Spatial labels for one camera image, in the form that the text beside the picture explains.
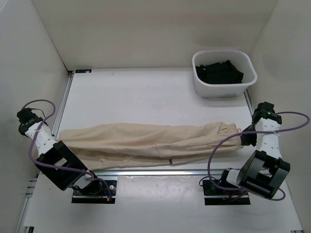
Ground white plastic basket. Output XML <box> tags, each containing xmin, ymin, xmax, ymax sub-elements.
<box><xmin>192</xmin><ymin>49</ymin><xmax>258</xmax><ymax>98</ymax></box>

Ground beige trousers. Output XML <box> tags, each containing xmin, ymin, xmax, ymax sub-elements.
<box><xmin>58</xmin><ymin>122</ymin><xmax>240</xmax><ymax>170</ymax></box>

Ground black trousers in basket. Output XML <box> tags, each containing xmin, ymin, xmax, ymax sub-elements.
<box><xmin>195</xmin><ymin>60</ymin><xmax>244</xmax><ymax>84</ymax></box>

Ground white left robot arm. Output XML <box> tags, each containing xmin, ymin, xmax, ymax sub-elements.
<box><xmin>17</xmin><ymin>108</ymin><xmax>112</xmax><ymax>198</ymax></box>

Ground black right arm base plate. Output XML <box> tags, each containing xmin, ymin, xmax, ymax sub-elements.
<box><xmin>199</xmin><ymin>176</ymin><xmax>251</xmax><ymax>206</ymax></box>

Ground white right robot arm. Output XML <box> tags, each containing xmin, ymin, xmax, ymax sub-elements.
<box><xmin>218</xmin><ymin>102</ymin><xmax>290</xmax><ymax>199</ymax></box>

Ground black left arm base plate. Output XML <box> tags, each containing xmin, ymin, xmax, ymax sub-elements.
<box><xmin>71</xmin><ymin>179</ymin><xmax>118</xmax><ymax>204</ymax></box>

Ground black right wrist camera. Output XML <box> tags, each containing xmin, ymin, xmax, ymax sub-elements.
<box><xmin>254</xmin><ymin>101</ymin><xmax>275</xmax><ymax>115</ymax></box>

